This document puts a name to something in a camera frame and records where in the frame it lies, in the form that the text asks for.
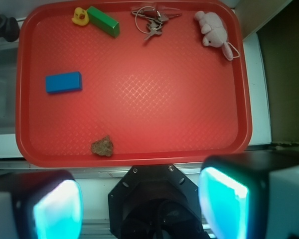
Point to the green rectangular block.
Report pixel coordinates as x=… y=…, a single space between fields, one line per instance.
x=103 y=21

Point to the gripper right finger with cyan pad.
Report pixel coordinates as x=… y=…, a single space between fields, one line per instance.
x=251 y=195

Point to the blue rectangular block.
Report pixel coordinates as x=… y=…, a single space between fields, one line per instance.
x=65 y=82

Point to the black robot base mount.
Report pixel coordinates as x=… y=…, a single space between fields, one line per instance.
x=155 y=202

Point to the yellow rubber duck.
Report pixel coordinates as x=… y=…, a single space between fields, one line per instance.
x=80 y=17

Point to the red plastic tray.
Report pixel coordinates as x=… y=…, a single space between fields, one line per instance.
x=167 y=100

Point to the pink plush mouse toy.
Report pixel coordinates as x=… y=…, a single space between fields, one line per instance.
x=214 y=34

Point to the black clamp knob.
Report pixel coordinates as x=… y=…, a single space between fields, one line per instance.
x=9 y=28

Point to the bunch of metal keys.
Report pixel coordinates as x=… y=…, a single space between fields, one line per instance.
x=156 y=20

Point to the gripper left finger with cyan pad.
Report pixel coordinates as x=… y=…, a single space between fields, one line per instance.
x=40 y=205

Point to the brown rock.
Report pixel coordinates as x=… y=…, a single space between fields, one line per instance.
x=103 y=147

